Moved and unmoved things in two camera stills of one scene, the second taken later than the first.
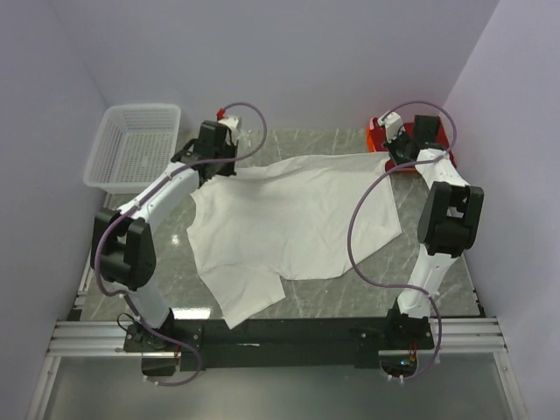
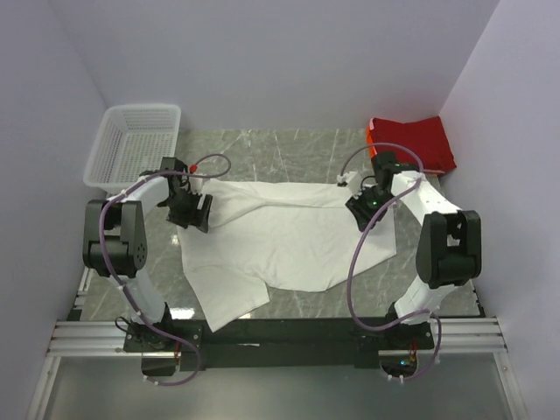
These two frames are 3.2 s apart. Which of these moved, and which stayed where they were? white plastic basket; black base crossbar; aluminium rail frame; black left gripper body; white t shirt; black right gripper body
Moved: white t shirt; black right gripper body; black left gripper body
Stayed: white plastic basket; aluminium rail frame; black base crossbar
